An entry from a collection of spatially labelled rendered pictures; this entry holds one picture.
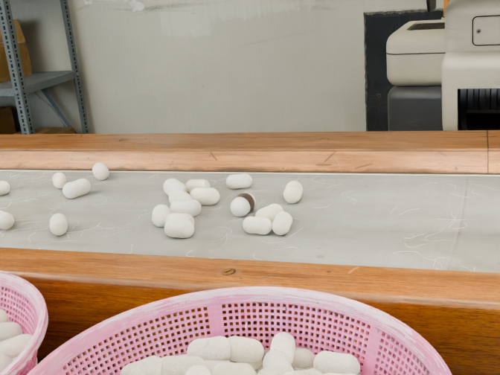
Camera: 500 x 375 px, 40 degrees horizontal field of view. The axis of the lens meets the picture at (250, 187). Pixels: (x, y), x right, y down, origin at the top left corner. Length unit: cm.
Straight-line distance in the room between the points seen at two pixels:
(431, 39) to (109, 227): 100
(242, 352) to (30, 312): 18
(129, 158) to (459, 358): 58
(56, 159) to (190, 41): 208
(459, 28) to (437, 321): 86
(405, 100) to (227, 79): 151
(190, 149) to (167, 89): 223
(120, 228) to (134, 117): 253
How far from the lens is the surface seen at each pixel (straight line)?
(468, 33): 132
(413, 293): 52
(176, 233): 70
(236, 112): 304
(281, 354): 50
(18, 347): 57
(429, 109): 162
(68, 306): 62
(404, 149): 87
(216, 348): 51
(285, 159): 89
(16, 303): 62
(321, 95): 289
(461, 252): 65
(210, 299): 53
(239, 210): 74
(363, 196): 79
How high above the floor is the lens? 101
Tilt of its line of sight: 19 degrees down
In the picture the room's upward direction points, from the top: 5 degrees counter-clockwise
